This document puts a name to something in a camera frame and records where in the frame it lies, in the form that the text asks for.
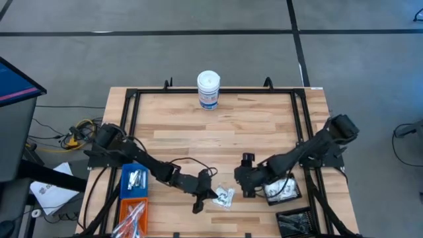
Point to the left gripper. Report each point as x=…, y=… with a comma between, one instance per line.
x=198, y=183

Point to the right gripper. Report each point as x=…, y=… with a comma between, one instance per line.
x=249, y=176

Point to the black comb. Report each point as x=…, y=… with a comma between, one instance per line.
x=285, y=218
x=305, y=222
x=291, y=228
x=297, y=219

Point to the blue toothbrush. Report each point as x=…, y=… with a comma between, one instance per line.
x=131, y=233
x=136, y=211
x=136, y=228

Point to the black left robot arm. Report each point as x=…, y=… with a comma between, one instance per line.
x=145, y=160

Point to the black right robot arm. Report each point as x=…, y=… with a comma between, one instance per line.
x=314, y=148

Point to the black mesh plastic bin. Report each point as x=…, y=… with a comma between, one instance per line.
x=299, y=198
x=280, y=216

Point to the white wipes canister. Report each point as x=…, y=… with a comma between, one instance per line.
x=208, y=92

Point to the blue plastic bin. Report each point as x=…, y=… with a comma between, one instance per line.
x=124, y=191

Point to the orange plastic bin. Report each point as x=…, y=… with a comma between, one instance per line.
x=122, y=206

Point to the black monitor stand beam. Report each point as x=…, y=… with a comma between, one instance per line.
x=56, y=176

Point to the white paper sheet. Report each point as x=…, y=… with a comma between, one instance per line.
x=49, y=198

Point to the grey floor stand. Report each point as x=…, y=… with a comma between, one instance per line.
x=409, y=130

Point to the white tape roll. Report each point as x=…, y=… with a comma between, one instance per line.
x=36, y=210

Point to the dark monitor with blue screen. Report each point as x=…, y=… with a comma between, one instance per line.
x=16, y=132

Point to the black chair base leg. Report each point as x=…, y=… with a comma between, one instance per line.
x=419, y=16

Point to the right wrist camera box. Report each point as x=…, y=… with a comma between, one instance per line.
x=248, y=193

